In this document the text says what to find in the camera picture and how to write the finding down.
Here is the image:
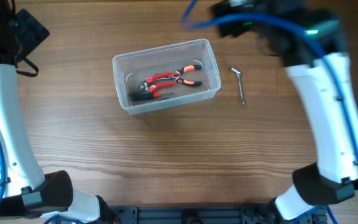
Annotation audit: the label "silver socket wrench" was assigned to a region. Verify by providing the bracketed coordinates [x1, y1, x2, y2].
[231, 67, 246, 106]

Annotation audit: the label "orange black needle-nose pliers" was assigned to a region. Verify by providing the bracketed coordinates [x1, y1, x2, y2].
[168, 65, 203, 87]

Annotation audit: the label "clear plastic container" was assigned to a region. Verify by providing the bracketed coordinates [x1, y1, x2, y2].
[112, 39, 221, 115]

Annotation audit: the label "red handled snips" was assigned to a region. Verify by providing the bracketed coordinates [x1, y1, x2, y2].
[129, 72, 177, 96]

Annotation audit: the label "black red handled screwdriver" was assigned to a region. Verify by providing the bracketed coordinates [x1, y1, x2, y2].
[131, 93, 175, 101]

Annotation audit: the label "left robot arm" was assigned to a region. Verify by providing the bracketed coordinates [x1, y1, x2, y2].
[0, 1, 120, 223]

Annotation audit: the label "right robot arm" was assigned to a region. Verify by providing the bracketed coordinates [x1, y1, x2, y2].
[211, 1, 358, 223]

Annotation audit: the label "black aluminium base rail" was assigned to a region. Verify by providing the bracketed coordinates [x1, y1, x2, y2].
[110, 204, 328, 224]

